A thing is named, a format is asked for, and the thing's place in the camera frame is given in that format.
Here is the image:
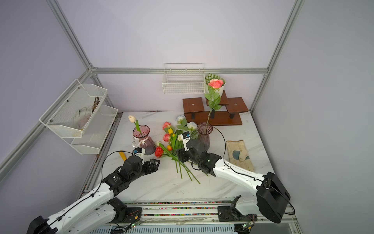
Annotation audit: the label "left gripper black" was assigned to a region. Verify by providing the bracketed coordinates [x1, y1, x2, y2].
[130, 158, 160, 182]

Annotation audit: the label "orange tulip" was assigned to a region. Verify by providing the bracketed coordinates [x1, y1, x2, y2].
[166, 145, 200, 184]

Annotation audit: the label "red rose flower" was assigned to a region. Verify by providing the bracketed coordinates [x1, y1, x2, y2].
[154, 146, 164, 158]

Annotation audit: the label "pink rose flower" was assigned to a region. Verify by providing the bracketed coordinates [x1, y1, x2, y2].
[162, 122, 171, 130]
[163, 134, 171, 142]
[205, 88, 222, 123]

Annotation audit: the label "cream white tulip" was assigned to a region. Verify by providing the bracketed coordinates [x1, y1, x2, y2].
[128, 115, 143, 136]

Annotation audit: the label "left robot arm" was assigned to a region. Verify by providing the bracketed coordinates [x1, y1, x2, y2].
[27, 156, 160, 234]

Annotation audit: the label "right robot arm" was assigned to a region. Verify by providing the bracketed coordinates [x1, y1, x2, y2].
[176, 139, 291, 223]

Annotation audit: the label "wide purple glass vase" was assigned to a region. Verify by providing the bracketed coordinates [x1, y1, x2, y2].
[132, 125, 156, 156]

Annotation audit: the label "white rose lower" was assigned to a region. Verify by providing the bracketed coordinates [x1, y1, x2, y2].
[187, 122, 198, 132]

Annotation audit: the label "tall purple ribbed glass vase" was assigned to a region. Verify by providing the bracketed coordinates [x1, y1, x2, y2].
[197, 122, 213, 151]

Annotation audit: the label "white rose near stand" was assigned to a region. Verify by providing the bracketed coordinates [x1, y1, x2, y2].
[176, 115, 186, 124]

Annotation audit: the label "beige glove with red trim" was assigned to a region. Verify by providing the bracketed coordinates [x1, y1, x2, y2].
[226, 140, 255, 172]

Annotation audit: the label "brown wooden tiered stand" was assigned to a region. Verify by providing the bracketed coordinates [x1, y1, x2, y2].
[182, 90, 249, 126]

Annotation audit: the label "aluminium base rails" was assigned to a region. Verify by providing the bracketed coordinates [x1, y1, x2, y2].
[88, 200, 302, 234]

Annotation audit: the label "potted green plant white pot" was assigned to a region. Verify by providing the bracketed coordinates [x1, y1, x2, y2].
[205, 74, 226, 96]

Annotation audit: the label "items in mesh shelf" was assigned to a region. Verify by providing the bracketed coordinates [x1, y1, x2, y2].
[73, 97, 100, 130]

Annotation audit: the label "white mesh two-tier shelf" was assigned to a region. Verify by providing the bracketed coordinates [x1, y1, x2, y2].
[40, 80, 118, 155]

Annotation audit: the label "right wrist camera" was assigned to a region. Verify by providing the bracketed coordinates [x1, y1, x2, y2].
[181, 131, 191, 152]

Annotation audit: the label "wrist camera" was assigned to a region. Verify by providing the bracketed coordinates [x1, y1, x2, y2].
[133, 147, 145, 164]
[181, 131, 191, 152]

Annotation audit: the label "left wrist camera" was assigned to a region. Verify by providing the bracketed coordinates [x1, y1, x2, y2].
[133, 147, 145, 164]

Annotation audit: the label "yellow handled tool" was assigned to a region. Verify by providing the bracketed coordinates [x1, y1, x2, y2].
[118, 151, 127, 161]

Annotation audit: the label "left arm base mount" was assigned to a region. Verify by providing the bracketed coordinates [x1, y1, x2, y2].
[107, 198, 142, 224]

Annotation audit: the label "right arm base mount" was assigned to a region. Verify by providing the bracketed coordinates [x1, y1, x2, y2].
[217, 196, 258, 222]

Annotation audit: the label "white wire wall basket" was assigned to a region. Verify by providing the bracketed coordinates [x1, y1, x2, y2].
[162, 63, 206, 94]

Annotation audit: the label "aluminium frame back rail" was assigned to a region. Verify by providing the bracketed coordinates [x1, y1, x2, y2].
[91, 67, 269, 75]

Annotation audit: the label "aluminium frame post right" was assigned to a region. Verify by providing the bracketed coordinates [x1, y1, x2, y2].
[250, 0, 304, 115]

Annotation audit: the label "aluminium frame post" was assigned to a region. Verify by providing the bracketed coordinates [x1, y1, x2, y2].
[46, 0, 93, 71]
[250, 0, 304, 115]

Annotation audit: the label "aluminium frame post left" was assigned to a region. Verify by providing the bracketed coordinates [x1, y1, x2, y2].
[46, 0, 93, 71]

